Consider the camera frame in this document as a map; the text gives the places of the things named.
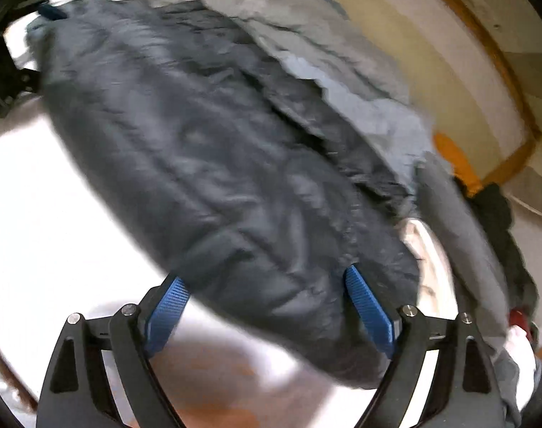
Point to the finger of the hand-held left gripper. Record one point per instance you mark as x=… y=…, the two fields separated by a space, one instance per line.
x=52 y=12

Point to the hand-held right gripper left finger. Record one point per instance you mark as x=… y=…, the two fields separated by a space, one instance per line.
x=166 y=316

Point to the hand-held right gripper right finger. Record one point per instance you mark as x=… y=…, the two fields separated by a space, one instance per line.
x=371 y=312

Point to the black puffer jacket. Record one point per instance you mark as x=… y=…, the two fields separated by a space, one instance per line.
x=217 y=178

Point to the cream fleece garment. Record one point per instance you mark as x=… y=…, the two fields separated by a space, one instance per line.
x=427 y=258

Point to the grey folded jacket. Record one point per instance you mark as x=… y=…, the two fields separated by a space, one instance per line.
x=467 y=240

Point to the red flat case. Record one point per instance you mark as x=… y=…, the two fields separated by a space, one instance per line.
x=518 y=319

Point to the pink cloth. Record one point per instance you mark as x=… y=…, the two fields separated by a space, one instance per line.
x=517 y=343

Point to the black padded coat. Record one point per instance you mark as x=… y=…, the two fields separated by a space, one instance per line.
x=502 y=232

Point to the orange pillow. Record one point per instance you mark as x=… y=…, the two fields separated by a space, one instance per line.
x=456 y=160

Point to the light grey duvet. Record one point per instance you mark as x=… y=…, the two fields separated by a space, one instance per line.
x=297 y=40

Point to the wooden bed frame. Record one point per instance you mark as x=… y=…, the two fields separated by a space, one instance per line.
x=498 y=58

